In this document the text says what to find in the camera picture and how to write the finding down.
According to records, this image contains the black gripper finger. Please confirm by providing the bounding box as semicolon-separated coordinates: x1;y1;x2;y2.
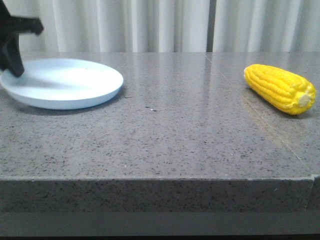
0;34;25;77
0;2;44;40

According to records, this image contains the light blue round plate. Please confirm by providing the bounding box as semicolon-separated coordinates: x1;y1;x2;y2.
0;58;124;110

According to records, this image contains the yellow corn cob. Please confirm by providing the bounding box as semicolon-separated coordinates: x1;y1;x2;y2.
244;64;317;115

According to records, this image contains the white pleated curtain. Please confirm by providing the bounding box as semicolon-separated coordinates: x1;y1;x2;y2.
5;0;320;53

